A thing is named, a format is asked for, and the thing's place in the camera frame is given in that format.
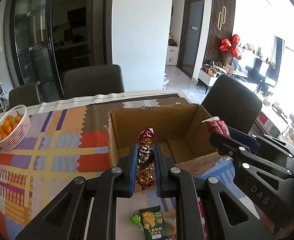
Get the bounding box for white beige snack packet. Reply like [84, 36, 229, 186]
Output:
[164, 210, 177, 235]

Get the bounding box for dark hallway door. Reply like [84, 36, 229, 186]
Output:
[176, 0, 205, 79]

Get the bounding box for red gold candies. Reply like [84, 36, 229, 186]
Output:
[135, 128, 156, 190]

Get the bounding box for black glass sliding door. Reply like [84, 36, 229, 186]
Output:
[4, 0, 113, 102]

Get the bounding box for white storage shelf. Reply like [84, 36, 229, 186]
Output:
[166, 33, 178, 66]

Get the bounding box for oranges in basket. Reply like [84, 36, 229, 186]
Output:
[0, 112, 23, 140]

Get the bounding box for small green lollipop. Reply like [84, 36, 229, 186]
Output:
[130, 213, 144, 231]

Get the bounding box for red small snack packet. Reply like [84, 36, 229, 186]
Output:
[201, 116, 232, 156]

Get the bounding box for black chair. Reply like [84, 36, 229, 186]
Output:
[8, 82, 43, 109]
[63, 64, 125, 99]
[201, 75, 263, 134]

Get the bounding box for colourful patterned table mat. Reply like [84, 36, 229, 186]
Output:
[0, 95, 255, 239]

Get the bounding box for white low cabinet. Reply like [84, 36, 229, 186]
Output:
[196, 67, 227, 93]

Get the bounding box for dark green cracker packet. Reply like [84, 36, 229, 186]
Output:
[139, 205, 169, 240]

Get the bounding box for black chair right side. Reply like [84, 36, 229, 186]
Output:
[201, 75, 263, 134]

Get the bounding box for red balloon bow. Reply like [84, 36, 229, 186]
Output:
[219, 34, 241, 60]

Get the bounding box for white basket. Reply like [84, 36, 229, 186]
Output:
[0, 105, 30, 151]

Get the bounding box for black chair far middle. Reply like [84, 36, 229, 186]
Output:
[63, 64, 125, 99]

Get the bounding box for black chair far left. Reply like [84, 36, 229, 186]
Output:
[8, 82, 43, 109]

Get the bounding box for brown cardboard box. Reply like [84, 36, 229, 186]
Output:
[107, 104, 220, 177]

